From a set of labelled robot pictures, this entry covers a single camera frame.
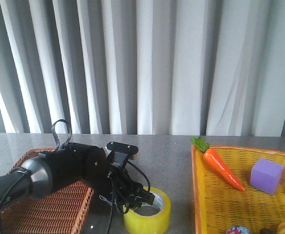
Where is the orange toy carrot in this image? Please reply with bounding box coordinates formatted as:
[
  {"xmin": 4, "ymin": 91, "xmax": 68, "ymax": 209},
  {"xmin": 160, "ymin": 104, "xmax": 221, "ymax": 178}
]
[{"xmin": 190, "ymin": 137, "xmax": 245, "ymax": 191}]

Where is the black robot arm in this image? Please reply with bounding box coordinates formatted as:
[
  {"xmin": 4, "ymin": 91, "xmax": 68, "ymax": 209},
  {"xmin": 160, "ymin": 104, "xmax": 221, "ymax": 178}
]
[{"xmin": 0, "ymin": 142, "xmax": 155, "ymax": 209}]

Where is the brown wicker basket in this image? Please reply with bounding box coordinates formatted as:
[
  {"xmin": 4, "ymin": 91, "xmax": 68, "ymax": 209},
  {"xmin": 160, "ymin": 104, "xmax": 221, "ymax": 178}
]
[{"xmin": 0, "ymin": 148, "xmax": 92, "ymax": 234}]

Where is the colourful patterned ball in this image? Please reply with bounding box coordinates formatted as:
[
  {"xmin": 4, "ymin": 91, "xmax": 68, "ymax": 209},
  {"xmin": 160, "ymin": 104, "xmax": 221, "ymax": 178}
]
[{"xmin": 226, "ymin": 225, "xmax": 251, "ymax": 234}]

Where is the dark brown toy piece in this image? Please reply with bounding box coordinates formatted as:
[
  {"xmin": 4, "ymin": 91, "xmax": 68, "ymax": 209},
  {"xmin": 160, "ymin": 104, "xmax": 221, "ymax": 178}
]
[{"xmin": 260, "ymin": 228, "xmax": 276, "ymax": 234}]

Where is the purple foam cube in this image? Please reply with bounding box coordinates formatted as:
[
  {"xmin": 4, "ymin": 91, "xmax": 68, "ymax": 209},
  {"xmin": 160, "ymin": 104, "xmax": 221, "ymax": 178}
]
[{"xmin": 250, "ymin": 158, "xmax": 284, "ymax": 195}]

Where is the yellow tape roll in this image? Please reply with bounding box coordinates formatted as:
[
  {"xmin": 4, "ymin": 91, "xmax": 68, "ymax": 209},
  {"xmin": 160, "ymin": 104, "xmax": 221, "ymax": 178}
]
[{"xmin": 123, "ymin": 187, "xmax": 171, "ymax": 234}]

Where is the yellow orange woven basket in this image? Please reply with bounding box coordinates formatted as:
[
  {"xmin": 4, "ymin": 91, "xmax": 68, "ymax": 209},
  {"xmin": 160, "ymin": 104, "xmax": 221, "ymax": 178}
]
[{"xmin": 191, "ymin": 145, "xmax": 285, "ymax": 234}]

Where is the grey pleated curtain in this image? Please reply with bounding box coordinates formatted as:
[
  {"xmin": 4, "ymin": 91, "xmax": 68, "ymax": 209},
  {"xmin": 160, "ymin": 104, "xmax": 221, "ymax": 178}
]
[{"xmin": 0, "ymin": 0, "xmax": 285, "ymax": 137}]

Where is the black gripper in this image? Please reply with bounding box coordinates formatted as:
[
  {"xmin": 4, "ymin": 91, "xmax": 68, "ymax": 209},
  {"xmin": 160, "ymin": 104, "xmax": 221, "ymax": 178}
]
[{"xmin": 99, "ymin": 168, "xmax": 155, "ymax": 209}]

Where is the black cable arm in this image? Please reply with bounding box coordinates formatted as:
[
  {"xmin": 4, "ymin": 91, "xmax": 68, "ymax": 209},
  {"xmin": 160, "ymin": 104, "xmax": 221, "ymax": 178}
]
[{"xmin": 0, "ymin": 119, "xmax": 151, "ymax": 234}]

